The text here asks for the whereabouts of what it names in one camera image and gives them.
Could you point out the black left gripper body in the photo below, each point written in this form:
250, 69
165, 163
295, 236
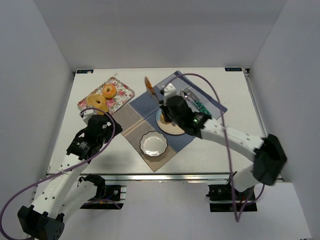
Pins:
97, 122

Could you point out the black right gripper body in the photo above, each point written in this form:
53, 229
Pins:
166, 113

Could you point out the small round bun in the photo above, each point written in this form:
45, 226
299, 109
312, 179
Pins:
162, 119

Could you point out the brown crusty pastry piece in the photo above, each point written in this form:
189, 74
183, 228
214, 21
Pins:
148, 86

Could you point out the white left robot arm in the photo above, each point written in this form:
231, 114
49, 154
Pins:
67, 192

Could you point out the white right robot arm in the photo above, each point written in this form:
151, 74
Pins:
266, 153

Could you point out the blue and cream round plate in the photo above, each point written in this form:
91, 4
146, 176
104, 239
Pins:
168, 128

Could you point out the round yellow muffin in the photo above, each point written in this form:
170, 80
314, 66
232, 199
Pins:
97, 101

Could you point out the patchwork blue grey placemat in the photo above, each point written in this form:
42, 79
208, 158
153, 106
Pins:
139, 117

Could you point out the floral serving tray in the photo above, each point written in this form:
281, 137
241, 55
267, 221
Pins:
123, 95

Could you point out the white scalloped bowl black rim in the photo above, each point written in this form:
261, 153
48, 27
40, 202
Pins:
153, 144

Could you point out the blue label sticker left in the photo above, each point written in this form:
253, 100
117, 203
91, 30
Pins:
84, 71

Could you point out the blue label sticker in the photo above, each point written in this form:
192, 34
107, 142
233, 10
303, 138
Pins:
233, 69
84, 71

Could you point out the blue label sticker right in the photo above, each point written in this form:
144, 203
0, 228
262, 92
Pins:
233, 69

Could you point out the steel spoon green handle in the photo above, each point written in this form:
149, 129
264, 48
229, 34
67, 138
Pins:
186, 96

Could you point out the glazed ring donut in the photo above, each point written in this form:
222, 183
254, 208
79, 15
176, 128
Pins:
109, 91

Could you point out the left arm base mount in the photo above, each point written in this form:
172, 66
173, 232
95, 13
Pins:
109, 195

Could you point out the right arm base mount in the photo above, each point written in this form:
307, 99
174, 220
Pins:
220, 198

